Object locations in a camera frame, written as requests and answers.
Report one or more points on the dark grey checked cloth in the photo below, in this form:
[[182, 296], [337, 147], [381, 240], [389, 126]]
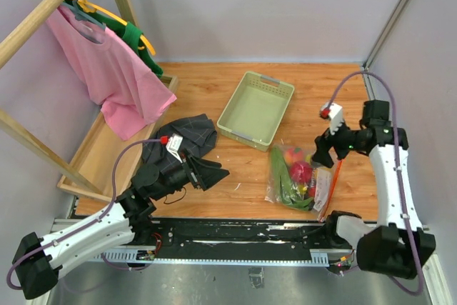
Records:
[[199, 138]]

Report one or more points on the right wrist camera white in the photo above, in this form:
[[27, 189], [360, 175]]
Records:
[[333, 113]]

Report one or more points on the wooden clothes rack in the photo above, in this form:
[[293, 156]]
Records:
[[39, 90]]

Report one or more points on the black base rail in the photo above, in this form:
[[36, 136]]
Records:
[[233, 242]]

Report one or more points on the orange fake peach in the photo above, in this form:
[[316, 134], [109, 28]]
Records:
[[293, 155]]

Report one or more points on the light green plastic basket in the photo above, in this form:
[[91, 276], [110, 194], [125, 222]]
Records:
[[255, 110]]

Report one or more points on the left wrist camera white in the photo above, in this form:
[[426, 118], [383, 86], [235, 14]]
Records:
[[173, 145]]

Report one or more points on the grey clothes hanger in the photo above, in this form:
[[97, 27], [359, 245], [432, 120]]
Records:
[[80, 15]]

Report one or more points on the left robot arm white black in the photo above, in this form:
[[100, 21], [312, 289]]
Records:
[[40, 261]]

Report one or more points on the clear zip top bag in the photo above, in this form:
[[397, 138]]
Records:
[[321, 187]]

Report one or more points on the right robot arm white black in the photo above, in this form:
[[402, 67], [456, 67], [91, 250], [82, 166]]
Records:
[[397, 246]]

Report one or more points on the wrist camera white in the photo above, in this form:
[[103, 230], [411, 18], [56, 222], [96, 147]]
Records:
[[333, 113], [173, 145]]

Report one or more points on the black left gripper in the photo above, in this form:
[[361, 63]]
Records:
[[205, 173]]

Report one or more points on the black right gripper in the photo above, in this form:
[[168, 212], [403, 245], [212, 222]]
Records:
[[324, 142]]

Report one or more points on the green fake leafy vegetable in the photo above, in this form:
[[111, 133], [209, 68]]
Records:
[[281, 188]]

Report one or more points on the pink t-shirt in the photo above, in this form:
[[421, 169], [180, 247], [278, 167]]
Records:
[[131, 96]]

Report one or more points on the green t-shirt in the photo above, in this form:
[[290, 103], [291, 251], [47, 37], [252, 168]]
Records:
[[131, 35]]

